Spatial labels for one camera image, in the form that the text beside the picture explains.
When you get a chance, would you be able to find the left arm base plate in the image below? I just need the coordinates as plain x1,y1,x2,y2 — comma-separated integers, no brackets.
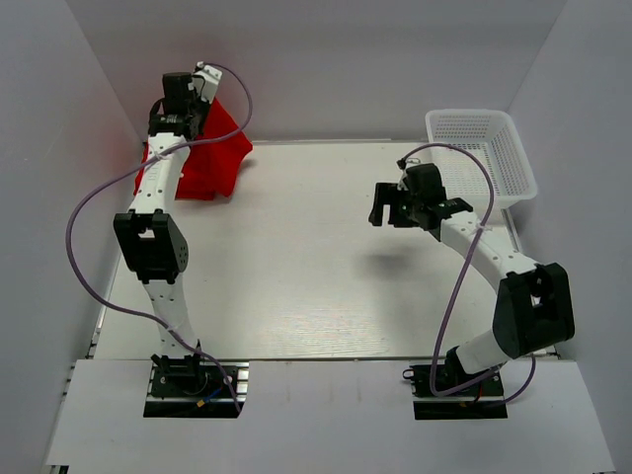
143,360,249,419

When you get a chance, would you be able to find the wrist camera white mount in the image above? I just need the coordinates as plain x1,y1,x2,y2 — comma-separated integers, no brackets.
396,157,422,191
192,61,222,104

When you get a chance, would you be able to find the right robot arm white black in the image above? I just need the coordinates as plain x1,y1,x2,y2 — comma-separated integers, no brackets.
368,164,576,394

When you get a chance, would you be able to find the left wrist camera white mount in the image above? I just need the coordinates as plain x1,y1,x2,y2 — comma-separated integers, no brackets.
192,61,222,104

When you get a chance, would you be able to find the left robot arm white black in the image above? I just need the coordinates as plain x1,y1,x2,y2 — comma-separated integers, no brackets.
114,73,208,362

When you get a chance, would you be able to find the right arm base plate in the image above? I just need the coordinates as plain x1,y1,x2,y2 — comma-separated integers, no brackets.
402,359,510,422

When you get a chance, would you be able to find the folded red t shirt stack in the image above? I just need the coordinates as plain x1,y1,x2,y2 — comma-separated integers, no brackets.
133,144,221,200

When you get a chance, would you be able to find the white plastic basket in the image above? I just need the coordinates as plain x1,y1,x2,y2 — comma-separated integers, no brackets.
426,109,537,212

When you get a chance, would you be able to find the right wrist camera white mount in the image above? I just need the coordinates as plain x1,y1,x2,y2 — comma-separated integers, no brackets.
396,157,422,191

